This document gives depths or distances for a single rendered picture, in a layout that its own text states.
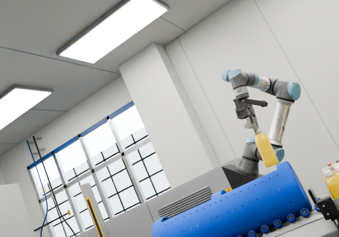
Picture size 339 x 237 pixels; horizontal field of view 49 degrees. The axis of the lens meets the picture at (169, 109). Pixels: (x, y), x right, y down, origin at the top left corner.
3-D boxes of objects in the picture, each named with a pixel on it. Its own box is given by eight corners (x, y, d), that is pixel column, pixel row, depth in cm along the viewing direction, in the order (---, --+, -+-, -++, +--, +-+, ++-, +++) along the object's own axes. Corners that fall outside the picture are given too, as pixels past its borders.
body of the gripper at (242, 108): (242, 120, 204) (235, 100, 207) (257, 115, 201) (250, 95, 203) (238, 120, 197) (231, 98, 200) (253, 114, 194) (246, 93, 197)
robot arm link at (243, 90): (248, 87, 204) (244, 85, 197) (250, 95, 203) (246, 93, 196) (235, 92, 207) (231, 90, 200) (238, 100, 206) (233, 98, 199)
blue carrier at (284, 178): (181, 257, 237) (162, 215, 242) (312, 202, 214) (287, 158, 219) (166, 275, 210) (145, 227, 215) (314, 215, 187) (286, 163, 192)
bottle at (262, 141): (266, 167, 188) (251, 133, 193) (266, 168, 195) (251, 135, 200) (279, 162, 187) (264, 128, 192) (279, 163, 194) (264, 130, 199)
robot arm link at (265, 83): (270, 77, 252) (222, 64, 221) (284, 79, 244) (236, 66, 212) (266, 94, 253) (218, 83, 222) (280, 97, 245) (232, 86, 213)
